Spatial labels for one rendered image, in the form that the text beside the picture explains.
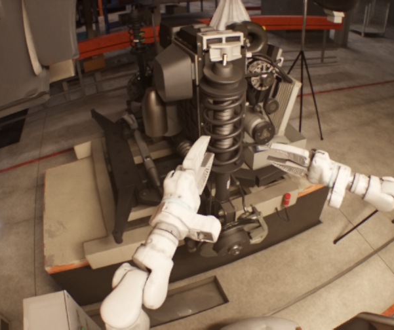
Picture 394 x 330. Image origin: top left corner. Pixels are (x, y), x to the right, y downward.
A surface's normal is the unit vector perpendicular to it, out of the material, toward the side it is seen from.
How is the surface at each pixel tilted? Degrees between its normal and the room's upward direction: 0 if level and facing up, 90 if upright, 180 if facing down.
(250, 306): 0
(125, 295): 7
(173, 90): 90
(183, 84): 90
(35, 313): 0
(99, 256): 90
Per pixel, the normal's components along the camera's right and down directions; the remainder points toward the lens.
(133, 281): -0.09, -0.90
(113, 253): 0.36, 0.58
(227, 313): -0.04, -0.77
